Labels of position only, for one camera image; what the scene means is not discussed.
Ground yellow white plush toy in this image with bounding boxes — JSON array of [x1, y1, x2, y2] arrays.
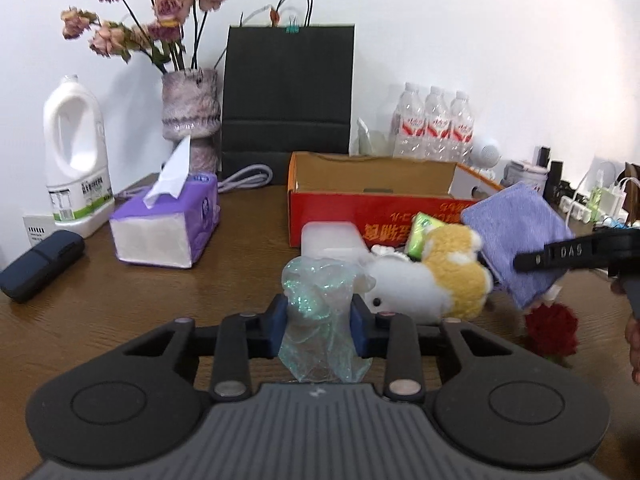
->
[[362, 224, 494, 324]]

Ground purple cloth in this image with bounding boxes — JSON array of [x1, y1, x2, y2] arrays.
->
[[461, 183, 573, 310]]

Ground clear plastic bag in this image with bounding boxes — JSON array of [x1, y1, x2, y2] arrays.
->
[[279, 256, 374, 384]]

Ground green tissue packet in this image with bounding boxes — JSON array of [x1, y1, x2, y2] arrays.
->
[[404, 212, 444, 261]]

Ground white power strip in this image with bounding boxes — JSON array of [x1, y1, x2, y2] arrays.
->
[[560, 195, 617, 223]]

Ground green spray bottle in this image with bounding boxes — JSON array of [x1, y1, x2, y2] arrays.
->
[[588, 169, 604, 222]]

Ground black cosmetic bottle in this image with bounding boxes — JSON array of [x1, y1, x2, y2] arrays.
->
[[544, 160, 563, 204]]

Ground red fabric rose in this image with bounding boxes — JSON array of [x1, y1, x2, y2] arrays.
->
[[524, 302, 579, 363]]

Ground small white tin box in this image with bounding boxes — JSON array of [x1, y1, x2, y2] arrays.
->
[[501, 160, 548, 195]]

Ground white translucent plastic box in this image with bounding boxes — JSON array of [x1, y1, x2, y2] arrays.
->
[[300, 221, 371, 263]]

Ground purple tissue pack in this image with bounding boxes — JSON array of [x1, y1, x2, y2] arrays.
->
[[110, 136, 220, 269]]

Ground white robot figurine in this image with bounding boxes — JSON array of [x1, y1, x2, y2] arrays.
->
[[469, 136, 501, 181]]

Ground red orange cardboard box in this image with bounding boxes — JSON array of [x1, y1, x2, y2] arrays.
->
[[288, 152, 502, 247]]

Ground water bottle right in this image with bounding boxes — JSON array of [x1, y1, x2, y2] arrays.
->
[[449, 91, 475, 162]]

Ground water bottle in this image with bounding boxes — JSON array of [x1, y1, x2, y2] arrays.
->
[[390, 82, 425, 159], [424, 86, 450, 162], [449, 91, 475, 162]]

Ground water bottle middle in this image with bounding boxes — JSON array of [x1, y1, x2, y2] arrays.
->
[[424, 86, 450, 162]]

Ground water bottle left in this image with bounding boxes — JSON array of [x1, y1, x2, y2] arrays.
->
[[390, 82, 425, 159]]

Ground clear glass jar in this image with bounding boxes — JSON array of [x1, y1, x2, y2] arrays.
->
[[357, 118, 392, 157]]

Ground dark blue glasses case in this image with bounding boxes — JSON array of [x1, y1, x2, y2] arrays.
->
[[1, 230, 86, 304]]

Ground white detergent jug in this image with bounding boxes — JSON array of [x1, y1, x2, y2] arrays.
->
[[43, 76, 115, 238]]

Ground marbled purple vase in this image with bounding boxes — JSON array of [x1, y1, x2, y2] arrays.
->
[[162, 68, 221, 174]]

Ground black paper bag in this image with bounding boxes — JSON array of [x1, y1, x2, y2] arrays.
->
[[221, 0, 355, 184]]

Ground dried pink rose bouquet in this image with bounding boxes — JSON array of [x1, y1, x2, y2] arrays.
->
[[60, 0, 228, 75]]

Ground lavender coiled cable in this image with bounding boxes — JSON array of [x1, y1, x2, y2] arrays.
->
[[217, 162, 275, 193]]

